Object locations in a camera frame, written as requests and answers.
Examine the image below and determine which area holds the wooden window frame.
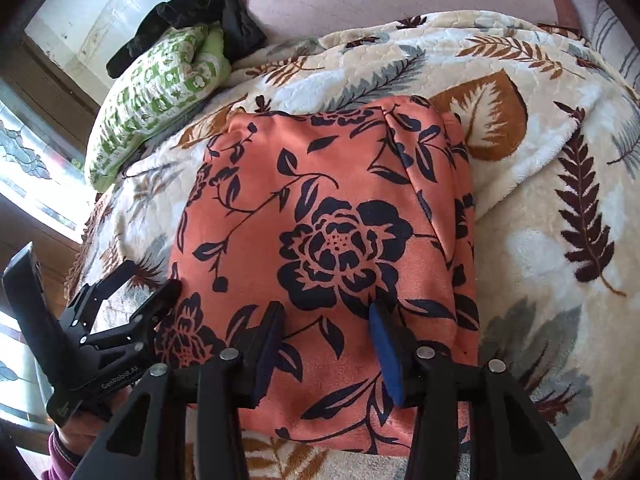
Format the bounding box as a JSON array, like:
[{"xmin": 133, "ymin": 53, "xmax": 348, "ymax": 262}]
[{"xmin": 0, "ymin": 37, "xmax": 104, "ymax": 291}]

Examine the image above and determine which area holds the leaf print fleece blanket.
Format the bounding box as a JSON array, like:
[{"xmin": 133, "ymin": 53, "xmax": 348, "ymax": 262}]
[{"xmin": 65, "ymin": 12, "xmax": 640, "ymax": 480}]

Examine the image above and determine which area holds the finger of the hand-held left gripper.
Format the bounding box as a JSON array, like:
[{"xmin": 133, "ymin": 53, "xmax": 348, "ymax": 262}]
[
  {"xmin": 86, "ymin": 277, "xmax": 184, "ymax": 357},
  {"xmin": 64, "ymin": 259, "xmax": 139, "ymax": 337}
]

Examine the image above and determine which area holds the green patterned pillow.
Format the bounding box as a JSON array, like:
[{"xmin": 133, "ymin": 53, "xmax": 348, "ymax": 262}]
[{"xmin": 85, "ymin": 24, "xmax": 232, "ymax": 192}]

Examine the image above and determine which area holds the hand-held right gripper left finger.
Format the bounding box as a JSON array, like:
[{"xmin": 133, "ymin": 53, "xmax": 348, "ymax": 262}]
[{"xmin": 70, "ymin": 301, "xmax": 286, "ymax": 480}]

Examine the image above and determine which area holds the person's left hand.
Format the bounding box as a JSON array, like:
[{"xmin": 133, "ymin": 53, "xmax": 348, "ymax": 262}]
[{"xmin": 56, "ymin": 385, "xmax": 134, "ymax": 454}]

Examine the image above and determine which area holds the black garment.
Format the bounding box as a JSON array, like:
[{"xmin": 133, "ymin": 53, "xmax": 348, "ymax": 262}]
[{"xmin": 106, "ymin": 0, "xmax": 268, "ymax": 80}]

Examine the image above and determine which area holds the stained glass window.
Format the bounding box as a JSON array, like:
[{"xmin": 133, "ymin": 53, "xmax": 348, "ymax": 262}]
[{"xmin": 0, "ymin": 80, "xmax": 87, "ymax": 426}]

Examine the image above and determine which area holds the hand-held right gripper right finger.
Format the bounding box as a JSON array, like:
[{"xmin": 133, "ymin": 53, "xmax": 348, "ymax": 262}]
[{"xmin": 368, "ymin": 302, "xmax": 584, "ymax": 480}]

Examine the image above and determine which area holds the person's left forearm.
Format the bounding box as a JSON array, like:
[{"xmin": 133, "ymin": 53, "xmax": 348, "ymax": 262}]
[{"xmin": 41, "ymin": 432, "xmax": 89, "ymax": 480}]

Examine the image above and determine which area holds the orange floral garment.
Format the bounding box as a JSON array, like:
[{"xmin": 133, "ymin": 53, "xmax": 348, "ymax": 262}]
[{"xmin": 152, "ymin": 94, "xmax": 482, "ymax": 457}]

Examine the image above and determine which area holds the brown quilted bedspread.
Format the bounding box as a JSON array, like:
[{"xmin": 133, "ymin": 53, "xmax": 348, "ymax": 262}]
[{"xmin": 64, "ymin": 187, "xmax": 119, "ymax": 296}]

